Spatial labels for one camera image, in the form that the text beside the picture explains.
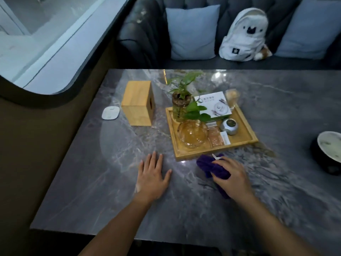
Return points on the person's left hand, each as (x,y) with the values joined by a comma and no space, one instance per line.
(150,181)

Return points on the person's right hand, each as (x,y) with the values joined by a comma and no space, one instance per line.
(235,183)

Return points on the purple cloth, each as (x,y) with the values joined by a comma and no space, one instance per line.
(206,163)

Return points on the wooden tray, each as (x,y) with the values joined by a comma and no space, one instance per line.
(239,139)

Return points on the person's right forearm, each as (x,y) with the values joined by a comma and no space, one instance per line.
(277,229)

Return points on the person's left forearm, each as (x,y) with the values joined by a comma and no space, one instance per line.
(117,231)

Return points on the orange dotted small box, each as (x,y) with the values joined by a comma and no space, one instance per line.
(217,138)

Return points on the silver round device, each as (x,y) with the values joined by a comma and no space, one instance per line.
(229,127)

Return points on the grey marble table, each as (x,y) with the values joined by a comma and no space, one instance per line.
(93,170)

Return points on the amber glass ashtray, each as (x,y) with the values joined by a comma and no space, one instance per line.
(192,134)

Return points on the wooden tissue box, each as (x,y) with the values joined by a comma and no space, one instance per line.
(136,103)

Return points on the white square call button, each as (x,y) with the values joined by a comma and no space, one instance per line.
(110,113)

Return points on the white printed card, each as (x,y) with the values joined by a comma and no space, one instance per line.
(217,105)

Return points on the green plant in glass jar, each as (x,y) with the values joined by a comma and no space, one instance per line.
(181,102)

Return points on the clear toothpick holder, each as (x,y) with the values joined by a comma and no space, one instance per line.
(231,98)

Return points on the black and white bowl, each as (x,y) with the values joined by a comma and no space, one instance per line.
(330,146)

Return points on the brown white plush charm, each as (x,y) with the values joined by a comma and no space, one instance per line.
(263,53)

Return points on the white bear face backpack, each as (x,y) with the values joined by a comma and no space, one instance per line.
(243,37)

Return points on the dark grey tufted sofa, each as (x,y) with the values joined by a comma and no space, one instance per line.
(144,31)

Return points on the light blue cushion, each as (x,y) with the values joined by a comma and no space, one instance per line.
(309,31)
(193,31)

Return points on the black framed rounded window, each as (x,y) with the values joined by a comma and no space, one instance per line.
(48,45)

